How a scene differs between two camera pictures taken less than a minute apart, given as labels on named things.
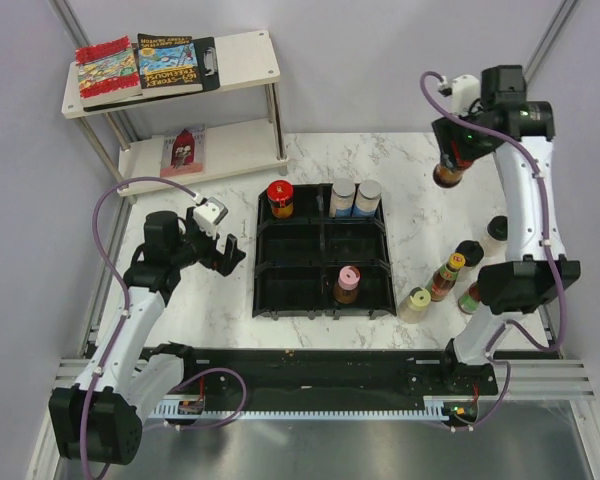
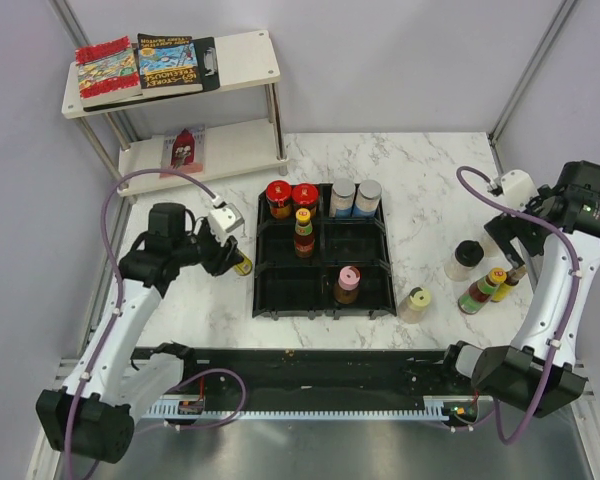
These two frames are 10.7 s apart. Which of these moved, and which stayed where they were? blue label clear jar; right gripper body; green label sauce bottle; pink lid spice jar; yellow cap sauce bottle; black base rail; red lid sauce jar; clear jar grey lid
Moved: yellow cap sauce bottle; right gripper body
Stayed: pink lid spice jar; red lid sauce jar; clear jar grey lid; blue label clear jar; black base rail; green label sauce bottle
